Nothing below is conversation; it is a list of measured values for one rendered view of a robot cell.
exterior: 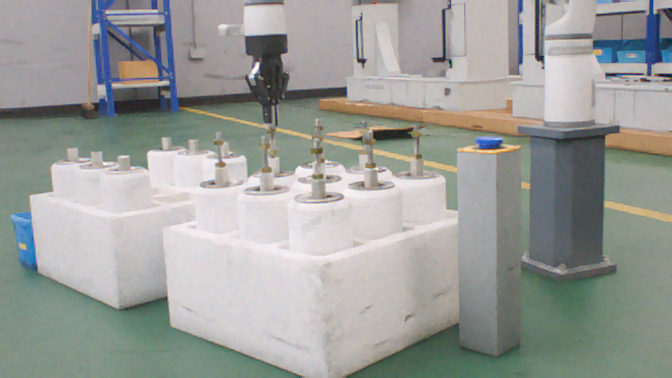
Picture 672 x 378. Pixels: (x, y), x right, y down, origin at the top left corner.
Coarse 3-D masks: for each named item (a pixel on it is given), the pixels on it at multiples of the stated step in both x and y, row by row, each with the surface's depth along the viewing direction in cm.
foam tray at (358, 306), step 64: (192, 256) 127; (256, 256) 115; (320, 256) 109; (384, 256) 115; (448, 256) 127; (192, 320) 130; (256, 320) 118; (320, 320) 108; (384, 320) 117; (448, 320) 129
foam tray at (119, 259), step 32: (160, 192) 176; (192, 192) 166; (64, 224) 158; (96, 224) 147; (128, 224) 145; (160, 224) 150; (64, 256) 161; (96, 256) 149; (128, 256) 146; (160, 256) 150; (96, 288) 152; (128, 288) 146; (160, 288) 151
